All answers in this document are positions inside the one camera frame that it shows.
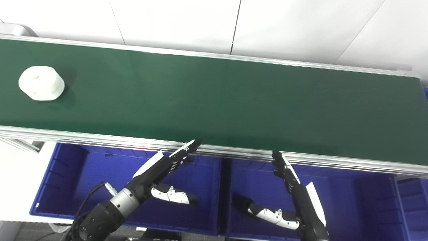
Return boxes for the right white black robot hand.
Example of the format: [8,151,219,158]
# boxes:
[232,150,330,241]

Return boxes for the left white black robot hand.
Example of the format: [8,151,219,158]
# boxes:
[128,139,203,205]

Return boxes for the white cylindrical plastic part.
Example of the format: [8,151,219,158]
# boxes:
[18,66,65,101]

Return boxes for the blue plastic bin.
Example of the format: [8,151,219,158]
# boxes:
[29,142,223,235]
[220,159,407,241]
[396,177,428,241]

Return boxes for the green conveyor belt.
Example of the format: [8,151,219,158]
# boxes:
[0,38,428,166]

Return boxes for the grey conveyor end cap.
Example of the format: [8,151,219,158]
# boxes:
[0,23,38,37]

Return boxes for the black robot torso plate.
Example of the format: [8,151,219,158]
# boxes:
[140,229,182,241]

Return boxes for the aluminium conveyor side rail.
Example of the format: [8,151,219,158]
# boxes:
[0,125,428,178]
[0,33,420,78]

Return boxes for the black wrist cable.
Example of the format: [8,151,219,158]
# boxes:
[71,181,118,241]

